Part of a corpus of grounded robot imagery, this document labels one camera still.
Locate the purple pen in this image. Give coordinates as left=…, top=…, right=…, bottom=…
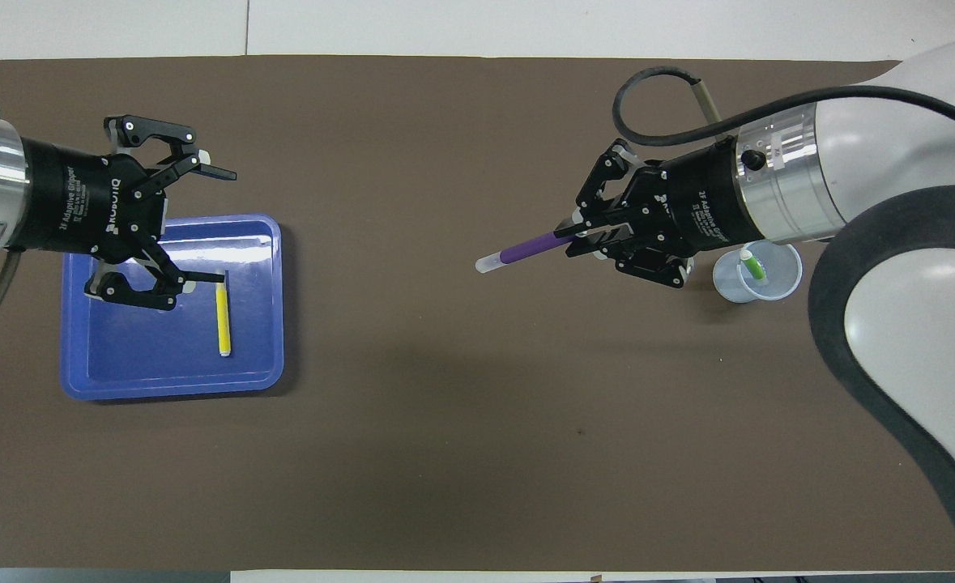
left=475, top=229, right=587, bottom=274

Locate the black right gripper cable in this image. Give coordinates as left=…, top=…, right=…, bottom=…
left=612, top=66, right=955, bottom=147

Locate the translucent mesh pen cup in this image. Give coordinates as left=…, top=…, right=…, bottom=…
left=712, top=239, right=804, bottom=304

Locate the brown table mat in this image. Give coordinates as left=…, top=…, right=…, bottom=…
left=0, top=55, right=955, bottom=572

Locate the yellow pen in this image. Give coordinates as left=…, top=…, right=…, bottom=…
left=215, top=269, right=232, bottom=358

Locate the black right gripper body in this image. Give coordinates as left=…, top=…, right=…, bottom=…
left=607, top=139, right=757, bottom=258

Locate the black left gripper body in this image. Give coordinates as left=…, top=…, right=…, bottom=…
left=22, top=139, right=168, bottom=260

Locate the blue plastic tray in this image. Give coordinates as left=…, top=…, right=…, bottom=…
left=60, top=213, right=286, bottom=402

